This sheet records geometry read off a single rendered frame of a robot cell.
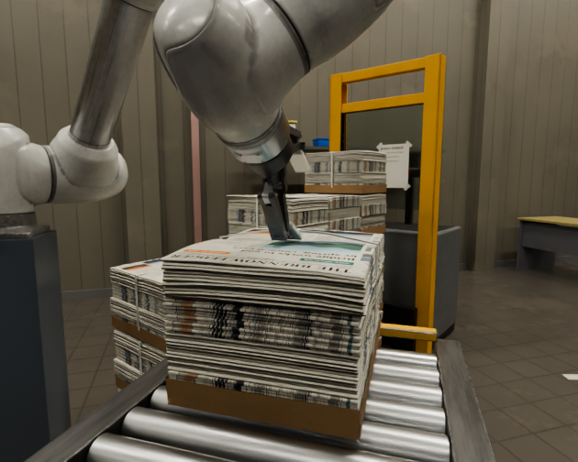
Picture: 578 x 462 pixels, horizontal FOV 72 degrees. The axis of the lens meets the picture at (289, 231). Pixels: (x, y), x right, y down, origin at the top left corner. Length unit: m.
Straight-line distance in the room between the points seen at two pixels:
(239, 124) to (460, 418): 0.51
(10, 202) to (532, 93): 5.80
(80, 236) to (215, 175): 1.41
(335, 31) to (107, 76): 0.70
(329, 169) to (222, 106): 1.79
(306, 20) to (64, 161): 0.85
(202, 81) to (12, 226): 0.82
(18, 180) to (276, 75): 0.83
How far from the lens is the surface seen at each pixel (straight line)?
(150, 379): 0.76
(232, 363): 0.59
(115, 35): 1.02
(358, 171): 2.10
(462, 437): 0.63
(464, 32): 5.59
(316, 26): 0.45
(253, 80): 0.42
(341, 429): 0.58
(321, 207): 1.79
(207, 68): 0.40
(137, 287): 1.41
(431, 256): 2.54
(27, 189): 1.16
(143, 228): 4.01
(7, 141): 1.16
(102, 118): 1.11
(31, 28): 4.47
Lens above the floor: 1.14
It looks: 7 degrees down
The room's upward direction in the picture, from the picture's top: straight up
